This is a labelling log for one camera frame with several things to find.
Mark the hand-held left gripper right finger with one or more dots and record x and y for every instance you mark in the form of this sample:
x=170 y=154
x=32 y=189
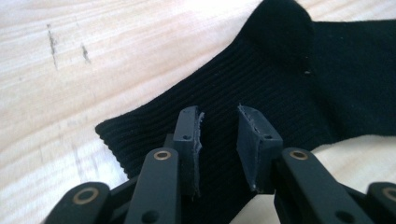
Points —
x=253 y=149

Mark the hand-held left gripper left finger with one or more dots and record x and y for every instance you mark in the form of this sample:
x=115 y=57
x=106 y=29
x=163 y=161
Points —
x=186 y=146

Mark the black sock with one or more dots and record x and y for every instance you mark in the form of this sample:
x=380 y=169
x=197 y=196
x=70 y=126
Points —
x=274 y=77

